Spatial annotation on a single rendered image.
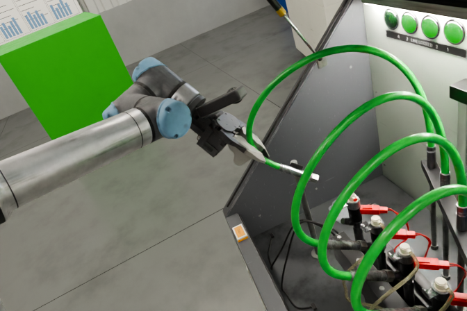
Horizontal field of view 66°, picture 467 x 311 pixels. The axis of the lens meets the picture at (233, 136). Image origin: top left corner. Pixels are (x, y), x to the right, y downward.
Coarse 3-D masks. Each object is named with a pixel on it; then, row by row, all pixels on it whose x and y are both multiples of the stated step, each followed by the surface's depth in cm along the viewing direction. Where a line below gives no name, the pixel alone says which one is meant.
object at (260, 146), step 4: (244, 128) 85; (240, 132) 85; (244, 132) 84; (244, 136) 84; (252, 136) 85; (256, 140) 84; (260, 140) 85; (256, 144) 84; (260, 144) 84; (256, 148) 84; (260, 148) 84; (264, 148) 84; (264, 152) 84; (268, 156) 84
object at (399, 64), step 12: (336, 48) 68; (348, 48) 68; (360, 48) 67; (372, 48) 67; (300, 60) 70; (312, 60) 70; (396, 60) 68; (288, 72) 71; (408, 72) 69; (276, 84) 73; (264, 96) 75; (252, 108) 77; (252, 120) 78; (432, 132) 75; (252, 144) 82; (432, 144) 77; (264, 156) 84; (276, 168) 84
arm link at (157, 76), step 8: (144, 64) 82; (152, 64) 83; (160, 64) 84; (136, 72) 83; (144, 72) 82; (152, 72) 82; (160, 72) 82; (168, 72) 83; (136, 80) 84; (144, 80) 81; (152, 80) 81; (160, 80) 82; (168, 80) 82; (176, 80) 83; (152, 88) 81; (160, 88) 82; (168, 88) 82; (176, 88) 82; (160, 96) 82; (168, 96) 82
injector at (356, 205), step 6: (354, 204) 76; (348, 210) 78; (354, 210) 77; (354, 216) 78; (360, 216) 78; (342, 222) 79; (348, 222) 79; (354, 222) 79; (360, 222) 79; (354, 228) 81; (360, 228) 81; (354, 234) 83; (360, 234) 82
